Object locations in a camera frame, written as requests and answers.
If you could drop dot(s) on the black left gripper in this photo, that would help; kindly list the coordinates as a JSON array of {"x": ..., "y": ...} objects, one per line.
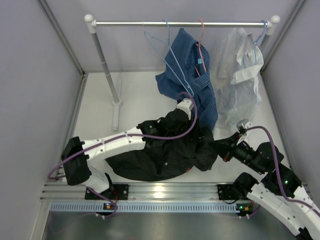
[{"x": 188, "y": 124}]

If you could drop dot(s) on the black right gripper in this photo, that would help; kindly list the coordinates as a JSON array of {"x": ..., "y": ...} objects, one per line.
[{"x": 226, "y": 147}]

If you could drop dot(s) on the black pinstriped shirt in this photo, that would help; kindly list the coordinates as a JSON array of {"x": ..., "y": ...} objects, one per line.
[{"x": 163, "y": 160}]

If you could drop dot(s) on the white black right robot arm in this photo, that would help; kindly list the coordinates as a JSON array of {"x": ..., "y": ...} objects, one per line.
[{"x": 280, "y": 191}]

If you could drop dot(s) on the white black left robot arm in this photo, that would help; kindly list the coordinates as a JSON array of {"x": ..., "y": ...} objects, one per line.
[{"x": 80, "y": 156}]

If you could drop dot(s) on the blue checkered shirt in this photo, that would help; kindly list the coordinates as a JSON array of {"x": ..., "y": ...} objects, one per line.
[{"x": 180, "y": 76}]

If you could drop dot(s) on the white shirt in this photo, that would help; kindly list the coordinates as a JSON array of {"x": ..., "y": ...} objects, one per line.
[{"x": 235, "y": 78}]

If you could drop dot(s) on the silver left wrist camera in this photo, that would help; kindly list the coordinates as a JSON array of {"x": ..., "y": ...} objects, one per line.
[{"x": 186, "y": 105}]

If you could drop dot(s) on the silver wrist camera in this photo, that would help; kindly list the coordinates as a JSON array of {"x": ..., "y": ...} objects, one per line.
[
  {"x": 186, "y": 105},
  {"x": 243, "y": 125}
]

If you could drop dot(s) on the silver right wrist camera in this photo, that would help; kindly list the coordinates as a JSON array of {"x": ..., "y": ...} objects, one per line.
[{"x": 243, "y": 125}]

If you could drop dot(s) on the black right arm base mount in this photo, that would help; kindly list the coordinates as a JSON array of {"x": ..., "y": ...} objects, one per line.
[{"x": 228, "y": 194}]

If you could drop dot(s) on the aluminium rail base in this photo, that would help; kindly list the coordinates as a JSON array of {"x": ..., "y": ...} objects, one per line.
[{"x": 140, "y": 192}]

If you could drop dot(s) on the pink wire hanger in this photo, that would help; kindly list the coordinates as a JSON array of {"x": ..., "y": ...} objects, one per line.
[{"x": 199, "y": 45}]

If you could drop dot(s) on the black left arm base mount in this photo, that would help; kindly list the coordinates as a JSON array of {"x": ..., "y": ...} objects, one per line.
[{"x": 107, "y": 192}]

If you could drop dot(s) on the blue wire hanger right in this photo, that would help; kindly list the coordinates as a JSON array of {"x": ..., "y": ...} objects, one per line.
[{"x": 258, "y": 42}]

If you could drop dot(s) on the slotted blue-grey cable duct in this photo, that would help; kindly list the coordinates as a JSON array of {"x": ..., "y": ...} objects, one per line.
[{"x": 152, "y": 207}]

